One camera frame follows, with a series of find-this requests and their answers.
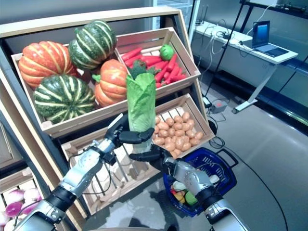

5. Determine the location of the broccoli with leaves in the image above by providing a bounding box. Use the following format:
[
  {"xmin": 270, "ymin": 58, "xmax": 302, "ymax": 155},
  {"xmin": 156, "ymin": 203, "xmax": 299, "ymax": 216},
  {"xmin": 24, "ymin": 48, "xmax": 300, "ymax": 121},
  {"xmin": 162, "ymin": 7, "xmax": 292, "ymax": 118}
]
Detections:
[{"xmin": 127, "ymin": 59, "xmax": 162, "ymax": 77}]

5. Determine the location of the yellow toy pepper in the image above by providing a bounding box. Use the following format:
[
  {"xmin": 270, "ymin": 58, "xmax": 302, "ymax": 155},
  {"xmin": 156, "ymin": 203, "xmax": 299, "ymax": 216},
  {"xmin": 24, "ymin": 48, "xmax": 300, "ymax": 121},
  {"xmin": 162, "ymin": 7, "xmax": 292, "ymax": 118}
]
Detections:
[{"xmin": 173, "ymin": 191, "xmax": 186, "ymax": 204}]

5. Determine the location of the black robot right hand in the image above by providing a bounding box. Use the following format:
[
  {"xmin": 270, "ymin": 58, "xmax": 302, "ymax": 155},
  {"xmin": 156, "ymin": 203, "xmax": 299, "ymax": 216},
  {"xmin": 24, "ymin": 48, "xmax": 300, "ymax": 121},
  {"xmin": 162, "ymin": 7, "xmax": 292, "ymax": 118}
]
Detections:
[{"xmin": 128, "ymin": 144, "xmax": 179, "ymax": 175}]

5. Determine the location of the wide wooden slat crate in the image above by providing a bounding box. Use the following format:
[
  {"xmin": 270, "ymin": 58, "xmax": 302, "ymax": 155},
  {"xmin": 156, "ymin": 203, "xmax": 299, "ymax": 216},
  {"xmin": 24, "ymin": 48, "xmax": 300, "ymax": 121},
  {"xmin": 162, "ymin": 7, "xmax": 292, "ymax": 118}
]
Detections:
[{"xmin": 11, "ymin": 43, "xmax": 158, "ymax": 139}]

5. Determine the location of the black tripod stand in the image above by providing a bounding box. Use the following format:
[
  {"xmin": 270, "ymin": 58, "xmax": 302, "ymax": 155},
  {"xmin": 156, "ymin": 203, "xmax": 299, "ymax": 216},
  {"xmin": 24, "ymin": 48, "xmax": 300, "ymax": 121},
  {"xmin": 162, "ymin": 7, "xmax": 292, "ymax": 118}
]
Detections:
[{"xmin": 204, "ymin": 0, "xmax": 246, "ymax": 102}]

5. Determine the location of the open grey laptop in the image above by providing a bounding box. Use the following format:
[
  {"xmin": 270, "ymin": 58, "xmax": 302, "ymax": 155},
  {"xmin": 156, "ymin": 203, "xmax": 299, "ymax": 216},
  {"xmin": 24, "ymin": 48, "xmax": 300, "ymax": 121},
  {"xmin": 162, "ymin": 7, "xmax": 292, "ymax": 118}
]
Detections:
[{"xmin": 251, "ymin": 20, "xmax": 289, "ymax": 58}]

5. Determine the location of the black round floor base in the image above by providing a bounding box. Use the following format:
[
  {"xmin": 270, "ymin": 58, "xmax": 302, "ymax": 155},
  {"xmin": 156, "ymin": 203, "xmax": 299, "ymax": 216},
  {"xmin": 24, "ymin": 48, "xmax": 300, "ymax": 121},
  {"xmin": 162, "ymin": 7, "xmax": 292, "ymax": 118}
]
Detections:
[{"xmin": 208, "ymin": 119, "xmax": 218, "ymax": 135}]

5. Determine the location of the grey box with red button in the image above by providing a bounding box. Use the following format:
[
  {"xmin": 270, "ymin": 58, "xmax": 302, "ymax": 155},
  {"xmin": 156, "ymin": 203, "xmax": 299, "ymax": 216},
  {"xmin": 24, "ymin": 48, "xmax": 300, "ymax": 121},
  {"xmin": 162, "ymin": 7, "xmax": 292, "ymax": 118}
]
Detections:
[{"xmin": 208, "ymin": 100, "xmax": 227, "ymax": 114}]

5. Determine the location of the large orange pumpkin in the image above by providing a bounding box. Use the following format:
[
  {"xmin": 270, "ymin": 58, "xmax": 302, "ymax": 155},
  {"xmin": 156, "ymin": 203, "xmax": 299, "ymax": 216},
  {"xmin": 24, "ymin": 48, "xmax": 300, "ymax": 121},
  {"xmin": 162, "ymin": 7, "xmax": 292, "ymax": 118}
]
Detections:
[{"xmin": 18, "ymin": 41, "xmax": 77, "ymax": 89}]

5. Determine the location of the red toy carrot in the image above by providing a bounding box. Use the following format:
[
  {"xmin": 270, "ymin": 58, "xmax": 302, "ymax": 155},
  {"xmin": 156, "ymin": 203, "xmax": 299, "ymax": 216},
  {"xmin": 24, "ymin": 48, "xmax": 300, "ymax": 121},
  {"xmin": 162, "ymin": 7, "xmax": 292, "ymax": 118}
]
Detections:
[
  {"xmin": 171, "ymin": 73, "xmax": 187, "ymax": 82},
  {"xmin": 124, "ymin": 54, "xmax": 142, "ymax": 67},
  {"xmin": 155, "ymin": 64, "xmax": 169, "ymax": 83},
  {"xmin": 166, "ymin": 53, "xmax": 178, "ymax": 73},
  {"xmin": 168, "ymin": 65, "xmax": 181, "ymax": 81},
  {"xmin": 121, "ymin": 47, "xmax": 143, "ymax": 61},
  {"xmin": 141, "ymin": 55, "xmax": 162, "ymax": 62}
]

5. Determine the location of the black antenna router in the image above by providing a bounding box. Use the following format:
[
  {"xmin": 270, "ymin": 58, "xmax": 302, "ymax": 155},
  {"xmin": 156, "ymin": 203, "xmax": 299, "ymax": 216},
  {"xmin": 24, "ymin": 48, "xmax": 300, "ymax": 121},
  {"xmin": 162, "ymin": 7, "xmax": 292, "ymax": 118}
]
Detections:
[{"xmin": 195, "ymin": 6, "xmax": 209, "ymax": 26}]

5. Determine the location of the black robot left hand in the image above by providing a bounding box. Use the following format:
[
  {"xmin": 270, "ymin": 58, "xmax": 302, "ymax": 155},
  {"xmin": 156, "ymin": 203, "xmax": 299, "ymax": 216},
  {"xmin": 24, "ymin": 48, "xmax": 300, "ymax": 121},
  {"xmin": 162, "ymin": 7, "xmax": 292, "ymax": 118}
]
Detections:
[{"xmin": 103, "ymin": 114, "xmax": 155, "ymax": 147}]

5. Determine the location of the black floor cable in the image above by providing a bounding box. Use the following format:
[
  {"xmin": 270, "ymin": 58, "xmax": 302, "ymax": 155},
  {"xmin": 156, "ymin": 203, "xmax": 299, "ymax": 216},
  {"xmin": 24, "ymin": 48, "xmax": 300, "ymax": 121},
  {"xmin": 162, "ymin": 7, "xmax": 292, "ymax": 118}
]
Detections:
[{"xmin": 231, "ymin": 153, "xmax": 289, "ymax": 231}]

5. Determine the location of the small orange pumpkin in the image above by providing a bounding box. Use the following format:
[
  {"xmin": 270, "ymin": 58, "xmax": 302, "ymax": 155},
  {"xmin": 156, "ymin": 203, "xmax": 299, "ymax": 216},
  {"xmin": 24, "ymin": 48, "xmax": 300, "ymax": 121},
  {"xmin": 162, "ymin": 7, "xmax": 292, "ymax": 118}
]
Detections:
[{"xmin": 91, "ymin": 59, "xmax": 128, "ymax": 108}]

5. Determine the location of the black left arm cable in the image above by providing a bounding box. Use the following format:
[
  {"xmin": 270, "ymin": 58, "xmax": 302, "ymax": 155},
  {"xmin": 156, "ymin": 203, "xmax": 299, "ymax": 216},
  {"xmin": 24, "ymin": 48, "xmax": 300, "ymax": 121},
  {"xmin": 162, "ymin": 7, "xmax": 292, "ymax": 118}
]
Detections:
[{"xmin": 68, "ymin": 154, "xmax": 114, "ymax": 196}]

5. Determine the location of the white desk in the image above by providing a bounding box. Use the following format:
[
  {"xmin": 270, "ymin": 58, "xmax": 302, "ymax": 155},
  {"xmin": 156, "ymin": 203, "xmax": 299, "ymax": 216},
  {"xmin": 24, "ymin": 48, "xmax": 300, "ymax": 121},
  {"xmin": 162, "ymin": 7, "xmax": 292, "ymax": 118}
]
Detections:
[{"xmin": 192, "ymin": 20, "xmax": 299, "ymax": 114}]

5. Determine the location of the wooden display shelf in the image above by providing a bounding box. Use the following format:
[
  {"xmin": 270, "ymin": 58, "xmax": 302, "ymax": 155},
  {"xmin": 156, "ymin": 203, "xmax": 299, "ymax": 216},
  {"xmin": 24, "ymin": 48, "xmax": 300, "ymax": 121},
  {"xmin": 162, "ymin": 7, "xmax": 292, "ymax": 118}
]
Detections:
[{"xmin": 0, "ymin": 6, "xmax": 217, "ymax": 231}]

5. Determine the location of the blue plastic shopping basket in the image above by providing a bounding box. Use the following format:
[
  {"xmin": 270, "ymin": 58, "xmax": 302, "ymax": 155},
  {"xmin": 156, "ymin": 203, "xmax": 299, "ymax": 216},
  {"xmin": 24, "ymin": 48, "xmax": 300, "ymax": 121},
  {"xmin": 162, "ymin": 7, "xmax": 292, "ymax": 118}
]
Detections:
[{"xmin": 163, "ymin": 147, "xmax": 239, "ymax": 217}]

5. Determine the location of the green striped pumpkin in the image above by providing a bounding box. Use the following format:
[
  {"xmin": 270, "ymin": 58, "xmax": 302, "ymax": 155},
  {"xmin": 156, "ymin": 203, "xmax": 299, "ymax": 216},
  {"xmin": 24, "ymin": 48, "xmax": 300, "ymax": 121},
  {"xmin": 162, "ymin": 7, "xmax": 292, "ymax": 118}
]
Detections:
[
  {"xmin": 68, "ymin": 20, "xmax": 118, "ymax": 71},
  {"xmin": 33, "ymin": 74, "xmax": 96, "ymax": 125}
]

